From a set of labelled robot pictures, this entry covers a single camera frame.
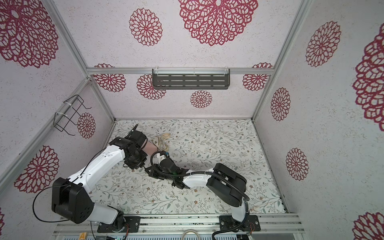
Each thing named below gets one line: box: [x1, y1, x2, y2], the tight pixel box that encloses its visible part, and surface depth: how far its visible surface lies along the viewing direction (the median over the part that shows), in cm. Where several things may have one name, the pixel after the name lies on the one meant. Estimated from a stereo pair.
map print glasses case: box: [155, 133, 171, 151], surface depth 105 cm
